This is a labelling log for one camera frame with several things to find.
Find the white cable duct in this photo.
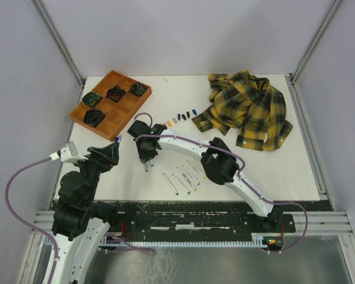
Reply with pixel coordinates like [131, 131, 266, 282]
[44, 232, 269, 249]

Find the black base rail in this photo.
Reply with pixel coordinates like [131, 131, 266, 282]
[109, 202, 296, 241]

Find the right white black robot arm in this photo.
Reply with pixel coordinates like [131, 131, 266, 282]
[127, 120, 283, 231]

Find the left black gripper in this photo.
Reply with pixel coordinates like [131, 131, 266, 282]
[72, 140, 120, 203]

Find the black cable coil front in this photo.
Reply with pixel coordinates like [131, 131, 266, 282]
[83, 108, 106, 127]

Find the black cable coil centre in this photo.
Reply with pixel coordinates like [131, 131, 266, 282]
[106, 85, 127, 103]

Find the green black cable coil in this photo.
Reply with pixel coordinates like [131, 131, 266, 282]
[82, 91, 104, 108]

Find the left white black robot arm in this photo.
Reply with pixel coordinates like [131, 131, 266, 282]
[44, 141, 120, 283]

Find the dark green cable coil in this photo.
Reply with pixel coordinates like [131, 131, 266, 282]
[128, 82, 147, 97]

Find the orange compartment tray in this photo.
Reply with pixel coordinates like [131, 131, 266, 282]
[70, 70, 152, 141]

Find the yellow plaid shirt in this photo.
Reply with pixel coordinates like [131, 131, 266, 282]
[192, 70, 293, 151]

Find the light blue cap marker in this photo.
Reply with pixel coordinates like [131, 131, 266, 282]
[163, 173, 179, 196]

